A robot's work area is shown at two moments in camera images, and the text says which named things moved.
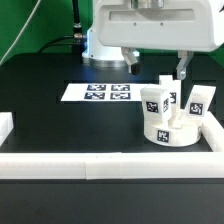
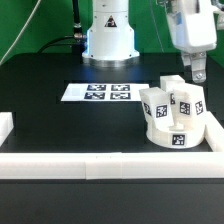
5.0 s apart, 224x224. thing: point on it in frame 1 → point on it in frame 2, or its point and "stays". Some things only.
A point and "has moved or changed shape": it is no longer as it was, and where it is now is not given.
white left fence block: [6, 125] stays
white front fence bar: [111, 165] stays
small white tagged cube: [156, 104] has moved or changed shape
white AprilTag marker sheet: [104, 91] stays
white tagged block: [199, 100] has moved or changed shape
